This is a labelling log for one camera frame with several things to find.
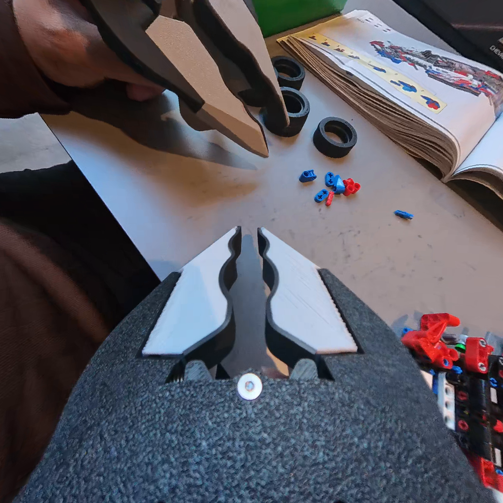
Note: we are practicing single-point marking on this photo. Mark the blue two-hole brick beam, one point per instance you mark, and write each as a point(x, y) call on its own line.
point(321, 195)
point(329, 179)

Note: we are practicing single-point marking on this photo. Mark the black toy car box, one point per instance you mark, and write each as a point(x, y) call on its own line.
point(471, 23)

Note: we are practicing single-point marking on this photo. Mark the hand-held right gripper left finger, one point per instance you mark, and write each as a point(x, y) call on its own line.
point(188, 314)

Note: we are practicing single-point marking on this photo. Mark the toy brick car model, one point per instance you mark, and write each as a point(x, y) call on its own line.
point(428, 345)

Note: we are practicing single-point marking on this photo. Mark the blue wedge brick piece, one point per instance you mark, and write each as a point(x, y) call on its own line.
point(338, 184)

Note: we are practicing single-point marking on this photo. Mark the red triple-hole brick connector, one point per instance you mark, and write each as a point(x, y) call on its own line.
point(351, 187)

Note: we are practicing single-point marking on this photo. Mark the red brick pin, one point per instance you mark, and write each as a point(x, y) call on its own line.
point(329, 198)

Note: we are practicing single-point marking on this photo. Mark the black rubber toy tire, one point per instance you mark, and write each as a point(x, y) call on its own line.
point(300, 122)
point(330, 149)
point(298, 80)

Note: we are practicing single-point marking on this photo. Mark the blue pin-hole brick connector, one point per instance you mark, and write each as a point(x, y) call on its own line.
point(307, 175)

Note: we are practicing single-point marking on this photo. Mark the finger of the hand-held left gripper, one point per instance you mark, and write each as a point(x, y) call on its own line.
point(184, 55)
point(235, 23)

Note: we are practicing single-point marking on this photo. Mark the person's dark trousers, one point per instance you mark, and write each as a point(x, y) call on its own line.
point(78, 204)

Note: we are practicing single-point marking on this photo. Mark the person's left hand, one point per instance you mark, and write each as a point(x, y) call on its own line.
point(59, 47)

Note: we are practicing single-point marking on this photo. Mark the thick building instruction booklet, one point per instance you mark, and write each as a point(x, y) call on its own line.
point(471, 129)

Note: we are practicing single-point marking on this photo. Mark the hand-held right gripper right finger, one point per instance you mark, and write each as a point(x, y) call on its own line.
point(306, 310)

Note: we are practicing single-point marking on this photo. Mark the person's left forearm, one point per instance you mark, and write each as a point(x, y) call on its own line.
point(11, 59)

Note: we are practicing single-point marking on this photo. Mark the green plastic bin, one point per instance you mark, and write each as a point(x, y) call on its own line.
point(294, 15)

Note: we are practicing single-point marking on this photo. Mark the small blue brick pin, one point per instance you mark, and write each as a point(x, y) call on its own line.
point(404, 214)

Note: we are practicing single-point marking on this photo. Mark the person's brown sweater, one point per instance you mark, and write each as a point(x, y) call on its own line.
point(39, 314)

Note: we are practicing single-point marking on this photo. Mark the grey desk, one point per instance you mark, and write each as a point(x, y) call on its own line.
point(235, 188)

